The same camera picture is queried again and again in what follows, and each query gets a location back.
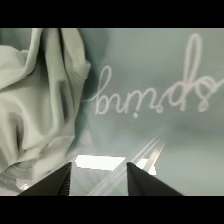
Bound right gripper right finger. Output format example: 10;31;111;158
126;161;184;197

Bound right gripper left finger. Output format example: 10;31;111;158
19;161;73;197

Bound pale green garment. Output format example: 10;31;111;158
0;27;92;193

